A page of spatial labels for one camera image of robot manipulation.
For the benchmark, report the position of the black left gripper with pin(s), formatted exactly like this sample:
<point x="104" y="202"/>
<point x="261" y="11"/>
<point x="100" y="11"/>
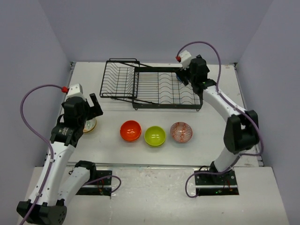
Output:
<point x="95" y="110"/>

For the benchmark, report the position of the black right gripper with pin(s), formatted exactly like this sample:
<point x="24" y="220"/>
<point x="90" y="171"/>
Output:
<point x="183" y="75"/>

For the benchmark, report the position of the floral leaf pattern bowl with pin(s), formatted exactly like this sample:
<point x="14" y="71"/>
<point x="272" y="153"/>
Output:
<point x="94" y="120"/>

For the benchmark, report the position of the orange bowl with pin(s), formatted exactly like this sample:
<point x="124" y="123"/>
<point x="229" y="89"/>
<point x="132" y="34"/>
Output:
<point x="130" y="135"/>
<point x="131" y="125"/>

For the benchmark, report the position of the red patterned bowl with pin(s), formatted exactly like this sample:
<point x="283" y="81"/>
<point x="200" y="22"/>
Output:
<point x="181" y="132"/>

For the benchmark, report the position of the lime green bowl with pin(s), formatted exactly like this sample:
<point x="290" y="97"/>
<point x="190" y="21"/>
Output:
<point x="154" y="141"/>
<point x="155" y="131"/>

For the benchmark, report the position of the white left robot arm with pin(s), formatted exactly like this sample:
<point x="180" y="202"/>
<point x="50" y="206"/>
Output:
<point x="47" y="204"/>

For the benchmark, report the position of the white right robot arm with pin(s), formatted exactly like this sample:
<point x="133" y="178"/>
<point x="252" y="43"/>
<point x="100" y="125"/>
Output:
<point x="241" y="130"/>

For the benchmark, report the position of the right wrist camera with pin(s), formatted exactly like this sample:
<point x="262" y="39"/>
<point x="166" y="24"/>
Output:
<point x="184" y="58"/>

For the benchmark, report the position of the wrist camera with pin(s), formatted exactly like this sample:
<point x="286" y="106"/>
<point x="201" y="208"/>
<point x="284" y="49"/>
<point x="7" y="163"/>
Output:
<point x="184" y="58"/>
<point x="75" y="90"/>

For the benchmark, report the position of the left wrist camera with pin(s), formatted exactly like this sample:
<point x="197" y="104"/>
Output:
<point x="75" y="90"/>

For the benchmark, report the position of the black wire dish rack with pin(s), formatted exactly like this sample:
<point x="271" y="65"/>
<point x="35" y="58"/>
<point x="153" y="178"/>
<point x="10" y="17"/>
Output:
<point x="145" y="86"/>

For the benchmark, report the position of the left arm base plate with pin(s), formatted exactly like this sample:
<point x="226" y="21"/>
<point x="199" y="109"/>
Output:
<point x="99" y="188"/>

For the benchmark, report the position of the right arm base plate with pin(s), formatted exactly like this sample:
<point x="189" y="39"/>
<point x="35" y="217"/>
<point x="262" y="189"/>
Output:
<point x="212" y="185"/>

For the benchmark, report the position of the aluminium table edge rail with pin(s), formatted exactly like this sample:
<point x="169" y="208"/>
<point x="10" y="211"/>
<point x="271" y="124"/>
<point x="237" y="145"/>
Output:
<point x="244" y="89"/>

